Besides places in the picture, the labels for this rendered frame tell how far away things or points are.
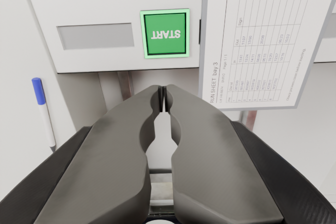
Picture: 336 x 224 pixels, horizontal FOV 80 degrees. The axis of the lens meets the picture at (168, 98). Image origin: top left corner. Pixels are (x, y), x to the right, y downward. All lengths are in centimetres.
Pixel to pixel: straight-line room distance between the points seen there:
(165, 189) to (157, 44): 43
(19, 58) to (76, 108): 10
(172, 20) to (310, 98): 40
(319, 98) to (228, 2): 38
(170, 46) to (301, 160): 55
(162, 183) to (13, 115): 37
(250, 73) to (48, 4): 26
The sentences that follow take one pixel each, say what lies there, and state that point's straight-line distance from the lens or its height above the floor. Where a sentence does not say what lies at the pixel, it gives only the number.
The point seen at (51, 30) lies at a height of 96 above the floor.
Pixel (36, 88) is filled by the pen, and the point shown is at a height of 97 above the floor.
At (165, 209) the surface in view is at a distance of 72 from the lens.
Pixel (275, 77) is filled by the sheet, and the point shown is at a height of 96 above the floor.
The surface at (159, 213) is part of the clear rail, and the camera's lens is 66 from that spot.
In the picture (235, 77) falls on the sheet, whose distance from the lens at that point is 29.
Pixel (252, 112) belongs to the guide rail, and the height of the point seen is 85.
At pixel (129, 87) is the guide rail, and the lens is 42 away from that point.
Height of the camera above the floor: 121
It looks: 58 degrees down
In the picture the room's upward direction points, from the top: 180 degrees clockwise
